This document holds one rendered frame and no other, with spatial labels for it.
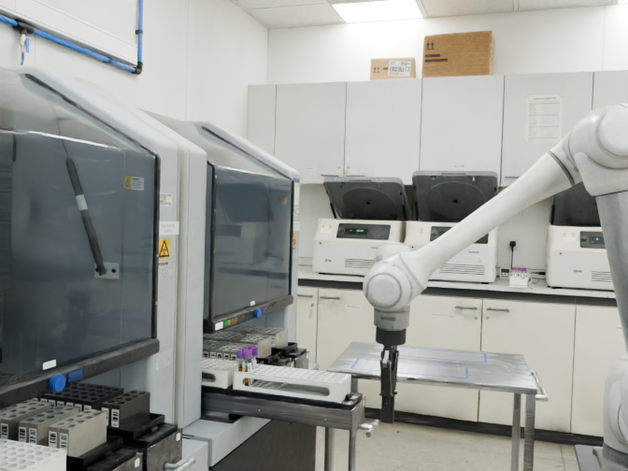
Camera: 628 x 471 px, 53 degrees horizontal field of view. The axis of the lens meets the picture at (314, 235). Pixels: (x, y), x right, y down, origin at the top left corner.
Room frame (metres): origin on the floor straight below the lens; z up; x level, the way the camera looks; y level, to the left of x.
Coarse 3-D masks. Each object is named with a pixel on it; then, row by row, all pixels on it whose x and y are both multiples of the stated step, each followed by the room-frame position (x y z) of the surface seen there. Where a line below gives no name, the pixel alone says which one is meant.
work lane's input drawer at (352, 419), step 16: (208, 400) 1.63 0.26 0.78; (224, 400) 1.62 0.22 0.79; (240, 400) 1.60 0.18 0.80; (256, 400) 1.59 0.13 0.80; (272, 400) 1.58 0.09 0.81; (288, 400) 1.57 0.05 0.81; (304, 400) 1.56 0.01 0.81; (352, 400) 1.56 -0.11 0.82; (256, 416) 1.59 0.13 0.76; (272, 416) 1.57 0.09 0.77; (288, 416) 1.56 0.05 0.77; (304, 416) 1.55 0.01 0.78; (320, 416) 1.53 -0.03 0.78; (336, 416) 1.52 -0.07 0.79; (352, 416) 1.51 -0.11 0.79; (352, 432) 1.52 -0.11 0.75; (368, 432) 1.52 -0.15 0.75
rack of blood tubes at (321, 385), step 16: (256, 368) 1.66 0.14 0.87; (272, 368) 1.67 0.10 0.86; (288, 368) 1.68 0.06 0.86; (240, 384) 1.62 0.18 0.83; (256, 384) 1.65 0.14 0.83; (272, 384) 1.65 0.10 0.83; (288, 384) 1.68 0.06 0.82; (304, 384) 1.67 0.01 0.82; (320, 384) 1.55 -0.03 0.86; (336, 384) 1.54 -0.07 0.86; (336, 400) 1.54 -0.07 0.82
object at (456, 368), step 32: (352, 352) 2.10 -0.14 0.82; (416, 352) 2.13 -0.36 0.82; (448, 352) 2.14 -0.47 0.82; (480, 352) 2.16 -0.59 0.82; (352, 384) 2.26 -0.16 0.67; (448, 384) 1.77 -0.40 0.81; (480, 384) 1.75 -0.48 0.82; (512, 384) 1.75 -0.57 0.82; (352, 448) 2.26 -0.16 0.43; (512, 448) 2.13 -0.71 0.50
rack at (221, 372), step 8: (208, 360) 1.75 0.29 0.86; (216, 360) 1.75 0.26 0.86; (208, 368) 1.65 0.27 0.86; (216, 368) 1.65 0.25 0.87; (224, 368) 1.66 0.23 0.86; (232, 368) 1.67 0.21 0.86; (208, 376) 1.76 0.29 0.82; (216, 376) 1.64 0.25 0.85; (224, 376) 1.64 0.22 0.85; (232, 376) 1.67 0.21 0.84; (208, 384) 1.65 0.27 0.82; (216, 384) 1.64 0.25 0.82; (224, 384) 1.64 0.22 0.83
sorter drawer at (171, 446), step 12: (156, 432) 1.29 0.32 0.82; (168, 432) 1.31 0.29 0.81; (180, 432) 1.34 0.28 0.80; (132, 444) 1.25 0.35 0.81; (144, 444) 1.24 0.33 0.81; (156, 444) 1.25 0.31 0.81; (168, 444) 1.30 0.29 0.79; (180, 444) 1.35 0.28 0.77; (144, 456) 1.23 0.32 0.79; (156, 456) 1.25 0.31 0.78; (168, 456) 1.30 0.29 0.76; (180, 456) 1.35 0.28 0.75; (144, 468) 1.23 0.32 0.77; (156, 468) 1.26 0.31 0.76; (168, 468) 1.28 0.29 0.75; (180, 468) 1.27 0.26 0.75
